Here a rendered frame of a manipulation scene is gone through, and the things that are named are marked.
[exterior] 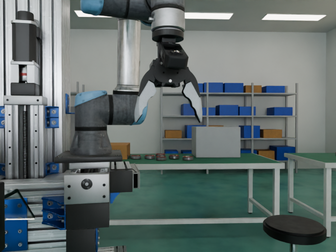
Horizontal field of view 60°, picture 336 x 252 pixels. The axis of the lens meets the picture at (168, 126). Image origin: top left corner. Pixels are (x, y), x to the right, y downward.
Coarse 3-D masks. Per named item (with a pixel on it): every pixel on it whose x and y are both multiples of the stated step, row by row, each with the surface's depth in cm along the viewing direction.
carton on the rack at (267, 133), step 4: (260, 132) 666; (264, 132) 648; (268, 132) 649; (272, 132) 649; (276, 132) 649; (280, 132) 649; (260, 136) 666; (264, 136) 648; (268, 136) 649; (272, 136) 649; (276, 136) 649; (280, 136) 650
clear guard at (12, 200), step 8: (8, 192) 37; (16, 192) 39; (8, 200) 40; (16, 200) 40; (24, 200) 41; (8, 208) 42; (16, 208) 42; (24, 208) 42; (8, 216) 44; (16, 216) 44; (24, 216) 44; (32, 216) 44
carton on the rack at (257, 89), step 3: (243, 87) 659; (246, 87) 645; (249, 87) 645; (255, 87) 645; (258, 87) 646; (243, 90) 659; (246, 90) 645; (249, 90) 645; (255, 90) 645; (258, 90) 646
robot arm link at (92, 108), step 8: (80, 96) 103; (88, 96) 103; (96, 96) 103; (104, 96) 106; (80, 104) 103; (88, 104) 103; (96, 104) 103; (104, 104) 104; (112, 104) 105; (80, 112) 103; (88, 112) 103; (96, 112) 103; (104, 112) 104; (112, 112) 105; (80, 120) 103; (88, 120) 103; (96, 120) 104; (104, 120) 106
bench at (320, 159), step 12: (288, 156) 360; (300, 156) 334; (312, 156) 332; (324, 156) 332; (288, 168) 368; (324, 168) 290; (288, 180) 368; (324, 180) 290; (288, 192) 368; (324, 192) 290; (288, 204) 368; (300, 204) 338; (324, 204) 290; (324, 216) 290
